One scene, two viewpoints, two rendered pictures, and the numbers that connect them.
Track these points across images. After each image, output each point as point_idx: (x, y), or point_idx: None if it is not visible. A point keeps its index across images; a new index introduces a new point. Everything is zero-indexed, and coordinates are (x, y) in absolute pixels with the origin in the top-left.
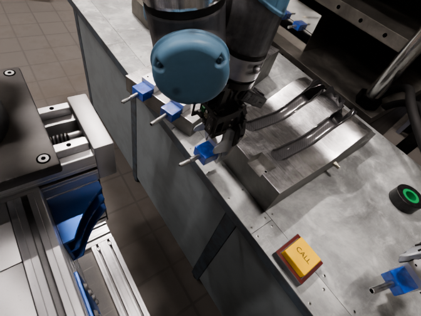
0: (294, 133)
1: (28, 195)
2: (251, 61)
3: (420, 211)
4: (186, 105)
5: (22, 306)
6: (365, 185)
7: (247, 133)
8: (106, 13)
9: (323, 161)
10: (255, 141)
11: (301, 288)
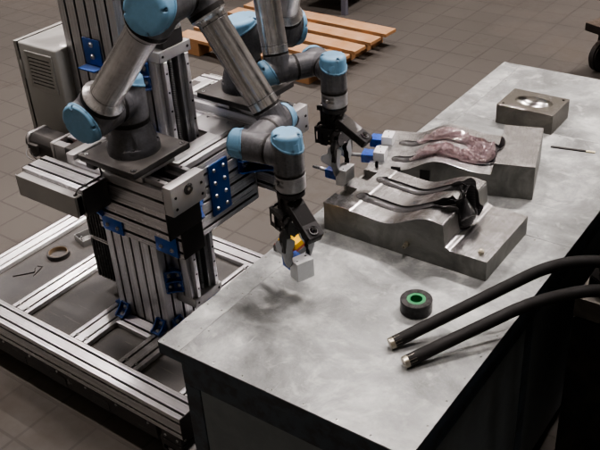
0: (403, 202)
1: (245, 125)
2: (323, 95)
3: (414, 324)
4: (376, 154)
5: (204, 141)
6: (412, 283)
7: (371, 179)
8: (486, 99)
9: (383, 220)
10: (366, 184)
11: (274, 253)
